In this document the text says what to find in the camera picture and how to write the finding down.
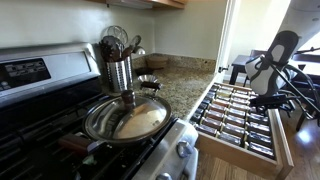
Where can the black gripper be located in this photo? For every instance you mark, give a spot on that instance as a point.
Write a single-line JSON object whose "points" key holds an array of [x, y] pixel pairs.
{"points": [[270, 101]]}

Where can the wooden spice drawer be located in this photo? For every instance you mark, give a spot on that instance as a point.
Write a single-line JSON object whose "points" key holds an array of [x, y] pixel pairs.
{"points": [[233, 156]]}

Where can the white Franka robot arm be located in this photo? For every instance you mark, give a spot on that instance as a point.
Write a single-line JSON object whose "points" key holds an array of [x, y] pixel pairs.
{"points": [[263, 76]]}

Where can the silver stove knob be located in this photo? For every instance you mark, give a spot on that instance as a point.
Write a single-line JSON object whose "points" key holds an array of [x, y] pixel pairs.
{"points": [[185, 148], [164, 176]]}

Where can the stainless steel gas stove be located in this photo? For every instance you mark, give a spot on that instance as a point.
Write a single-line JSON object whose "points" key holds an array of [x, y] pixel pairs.
{"points": [[50, 70]]}

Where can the labelled spice jar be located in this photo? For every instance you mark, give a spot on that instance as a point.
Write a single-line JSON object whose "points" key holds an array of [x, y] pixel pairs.
{"points": [[217, 107], [236, 112], [260, 138], [237, 105], [234, 121], [232, 129], [230, 139], [259, 127], [235, 92], [214, 114], [244, 92], [219, 101], [210, 122], [207, 130], [258, 118], [257, 111], [260, 150], [237, 99]]}

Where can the white door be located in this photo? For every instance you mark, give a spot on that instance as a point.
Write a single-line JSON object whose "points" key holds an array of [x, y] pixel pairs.
{"points": [[226, 33]]}

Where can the wooden bowl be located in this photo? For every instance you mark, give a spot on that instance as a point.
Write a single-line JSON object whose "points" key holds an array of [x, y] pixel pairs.
{"points": [[156, 61]]}

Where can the small black pan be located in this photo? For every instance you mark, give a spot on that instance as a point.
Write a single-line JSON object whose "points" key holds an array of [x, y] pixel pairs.
{"points": [[150, 84]]}

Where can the steel pan lid with knob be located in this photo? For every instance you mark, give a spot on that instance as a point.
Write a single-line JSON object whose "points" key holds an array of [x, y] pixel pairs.
{"points": [[140, 116]]}

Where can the steel ladle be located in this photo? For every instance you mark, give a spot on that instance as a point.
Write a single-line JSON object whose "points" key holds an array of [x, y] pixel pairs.
{"points": [[140, 50]]}

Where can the steel spoon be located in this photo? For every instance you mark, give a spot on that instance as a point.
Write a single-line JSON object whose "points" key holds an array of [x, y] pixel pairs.
{"points": [[136, 40]]}

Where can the wooden spoon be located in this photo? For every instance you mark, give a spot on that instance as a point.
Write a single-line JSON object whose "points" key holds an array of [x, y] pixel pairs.
{"points": [[126, 51]]}

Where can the perforated steel utensil holder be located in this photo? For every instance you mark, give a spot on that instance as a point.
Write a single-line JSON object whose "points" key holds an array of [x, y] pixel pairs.
{"points": [[118, 76]]}

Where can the dark slotted spatula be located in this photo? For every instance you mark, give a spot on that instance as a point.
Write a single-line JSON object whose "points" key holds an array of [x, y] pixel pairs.
{"points": [[110, 48]]}

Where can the wooden wall cabinet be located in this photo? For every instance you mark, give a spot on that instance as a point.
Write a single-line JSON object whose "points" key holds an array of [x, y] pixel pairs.
{"points": [[166, 2]]}

